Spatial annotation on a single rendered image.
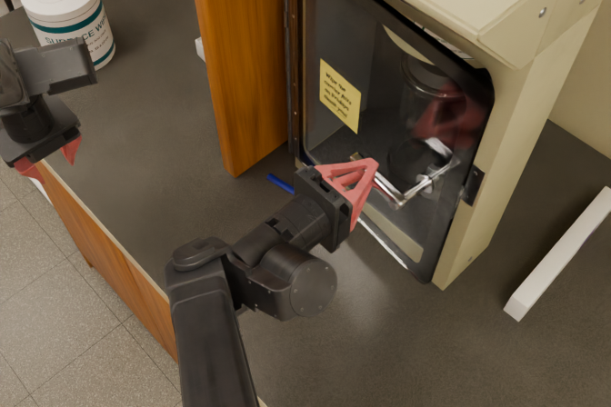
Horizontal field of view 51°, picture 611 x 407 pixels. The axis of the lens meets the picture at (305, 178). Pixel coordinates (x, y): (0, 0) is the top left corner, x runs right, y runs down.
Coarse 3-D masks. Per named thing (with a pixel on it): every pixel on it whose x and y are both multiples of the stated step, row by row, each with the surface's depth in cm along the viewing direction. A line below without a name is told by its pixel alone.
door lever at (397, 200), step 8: (352, 160) 76; (376, 176) 74; (384, 176) 74; (416, 176) 75; (424, 176) 74; (376, 184) 74; (384, 184) 74; (392, 184) 74; (416, 184) 74; (424, 184) 74; (432, 184) 74; (384, 192) 74; (392, 192) 73; (400, 192) 73; (408, 192) 73; (416, 192) 74; (392, 200) 73; (400, 200) 73; (408, 200) 73; (392, 208) 73; (400, 208) 73
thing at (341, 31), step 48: (336, 0) 70; (336, 48) 75; (384, 48) 68; (432, 48) 61; (384, 96) 73; (432, 96) 65; (480, 96) 59; (336, 144) 89; (384, 144) 78; (432, 144) 70; (432, 192) 75; (384, 240) 93; (432, 240) 81
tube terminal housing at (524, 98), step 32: (384, 0) 67; (576, 0) 55; (448, 32) 63; (544, 32) 55; (576, 32) 62; (544, 64) 60; (512, 96) 62; (544, 96) 68; (512, 128) 66; (480, 160) 71; (512, 160) 75; (480, 192) 74; (512, 192) 87; (480, 224) 85; (448, 256) 88
